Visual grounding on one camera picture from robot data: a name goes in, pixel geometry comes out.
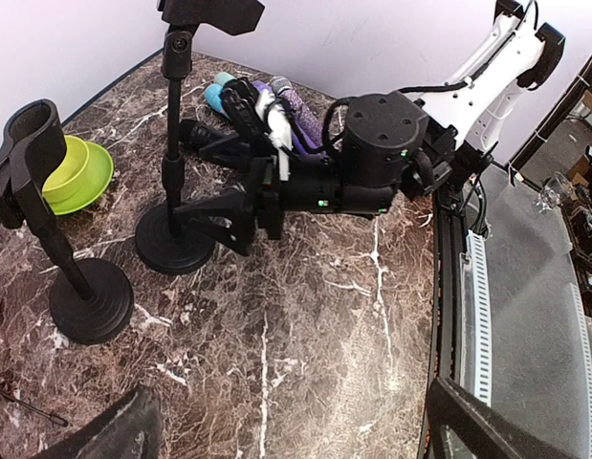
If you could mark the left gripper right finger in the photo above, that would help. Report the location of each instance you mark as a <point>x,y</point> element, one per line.
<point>484,432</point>

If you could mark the lime green plate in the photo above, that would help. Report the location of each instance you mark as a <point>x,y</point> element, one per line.
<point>98,177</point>

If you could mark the white slotted cable duct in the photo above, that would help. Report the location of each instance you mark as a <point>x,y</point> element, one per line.
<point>529,354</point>

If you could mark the lime green bowl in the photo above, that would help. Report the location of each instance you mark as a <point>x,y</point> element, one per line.
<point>67,179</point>

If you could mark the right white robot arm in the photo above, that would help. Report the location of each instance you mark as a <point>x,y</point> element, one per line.
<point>410,141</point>

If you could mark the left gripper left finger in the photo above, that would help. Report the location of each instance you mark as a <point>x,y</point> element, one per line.
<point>132,427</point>

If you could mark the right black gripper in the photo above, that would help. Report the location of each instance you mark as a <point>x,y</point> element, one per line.
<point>230,218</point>

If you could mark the light blue microphone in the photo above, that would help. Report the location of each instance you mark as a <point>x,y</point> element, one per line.
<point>213,98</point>

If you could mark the mint green microphone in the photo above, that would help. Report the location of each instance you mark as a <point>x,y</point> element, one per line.
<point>223,78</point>

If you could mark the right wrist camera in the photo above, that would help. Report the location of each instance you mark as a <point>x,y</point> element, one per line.
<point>255,113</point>

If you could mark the black tripod shock-mount stand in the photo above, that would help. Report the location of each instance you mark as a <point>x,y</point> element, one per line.
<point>51,417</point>

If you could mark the rhinestone silver microphone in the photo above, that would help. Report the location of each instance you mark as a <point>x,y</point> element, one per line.
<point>306,120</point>

